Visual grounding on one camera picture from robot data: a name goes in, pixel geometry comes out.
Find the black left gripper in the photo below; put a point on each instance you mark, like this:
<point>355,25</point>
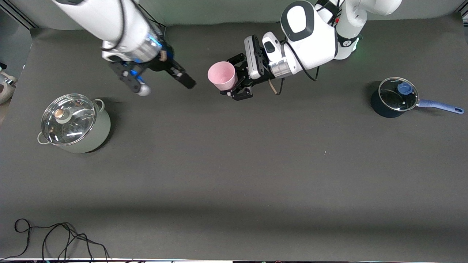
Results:
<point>264,74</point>

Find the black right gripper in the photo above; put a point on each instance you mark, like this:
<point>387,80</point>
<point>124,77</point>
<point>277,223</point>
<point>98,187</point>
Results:
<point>163,64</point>

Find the pink plastic cup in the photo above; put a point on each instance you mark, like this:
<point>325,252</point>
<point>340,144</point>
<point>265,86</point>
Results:
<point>221,75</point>

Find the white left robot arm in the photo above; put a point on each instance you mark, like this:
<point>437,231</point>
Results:
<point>314,40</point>

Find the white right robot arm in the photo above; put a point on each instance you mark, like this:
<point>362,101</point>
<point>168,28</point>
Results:
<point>109,22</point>

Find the grey-green stock pot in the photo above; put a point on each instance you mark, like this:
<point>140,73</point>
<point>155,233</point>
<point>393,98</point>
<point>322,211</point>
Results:
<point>95,135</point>

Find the dark blue saucepan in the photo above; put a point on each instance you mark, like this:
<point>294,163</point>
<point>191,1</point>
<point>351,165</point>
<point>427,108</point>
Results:
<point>380,109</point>

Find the glass lid with blue knob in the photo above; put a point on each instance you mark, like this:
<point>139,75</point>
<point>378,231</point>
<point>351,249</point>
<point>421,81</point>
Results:
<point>393,96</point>

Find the beige curved object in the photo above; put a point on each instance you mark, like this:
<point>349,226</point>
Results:
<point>6,89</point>

